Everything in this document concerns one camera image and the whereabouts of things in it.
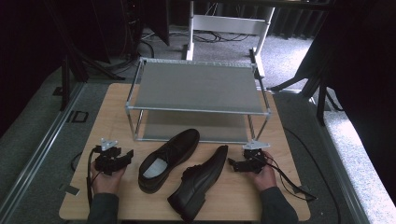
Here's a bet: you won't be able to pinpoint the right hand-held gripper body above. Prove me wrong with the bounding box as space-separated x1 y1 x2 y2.
241 140 272 175

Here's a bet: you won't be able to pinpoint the black leather shoe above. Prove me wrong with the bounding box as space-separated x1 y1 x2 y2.
166 144 230 223
137 128 202 195

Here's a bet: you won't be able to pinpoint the grey tape piece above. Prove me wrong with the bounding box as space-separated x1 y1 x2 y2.
58 183 81 197

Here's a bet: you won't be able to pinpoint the dark curtain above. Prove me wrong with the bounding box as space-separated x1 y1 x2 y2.
298 0 396 204
0 0 110 138

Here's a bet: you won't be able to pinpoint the grey two-tier shoe rack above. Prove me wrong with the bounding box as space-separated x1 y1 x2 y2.
124 57 273 145

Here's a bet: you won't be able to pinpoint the black floor cables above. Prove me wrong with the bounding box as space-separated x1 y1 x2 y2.
139 29 252 60

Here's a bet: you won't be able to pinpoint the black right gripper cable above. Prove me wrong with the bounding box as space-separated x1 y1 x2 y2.
263 154 318 202

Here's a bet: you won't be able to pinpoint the metal floor rail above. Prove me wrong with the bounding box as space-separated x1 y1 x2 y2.
0 81 87 220
309 95 372 224

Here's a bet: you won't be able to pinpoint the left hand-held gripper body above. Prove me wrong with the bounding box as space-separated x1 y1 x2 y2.
93 138 123 175

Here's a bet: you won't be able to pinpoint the person's right hand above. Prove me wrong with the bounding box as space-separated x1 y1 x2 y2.
247 150 278 192

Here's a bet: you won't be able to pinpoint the thin black floor cable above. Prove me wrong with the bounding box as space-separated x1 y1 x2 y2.
282 126 344 224

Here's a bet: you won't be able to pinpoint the person's left hand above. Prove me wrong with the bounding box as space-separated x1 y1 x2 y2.
90 161 127 196

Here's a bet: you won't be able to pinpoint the black metal stand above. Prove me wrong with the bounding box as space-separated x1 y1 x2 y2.
43 0 126 112
266 59 344 127

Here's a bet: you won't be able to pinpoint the white desk frame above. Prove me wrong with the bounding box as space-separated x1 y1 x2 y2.
185 0 276 79

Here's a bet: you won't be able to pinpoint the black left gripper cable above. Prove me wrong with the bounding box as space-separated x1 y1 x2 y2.
86 147 104 207

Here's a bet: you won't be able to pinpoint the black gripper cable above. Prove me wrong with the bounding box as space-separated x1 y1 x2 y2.
86 147 104 207
263 154 318 202

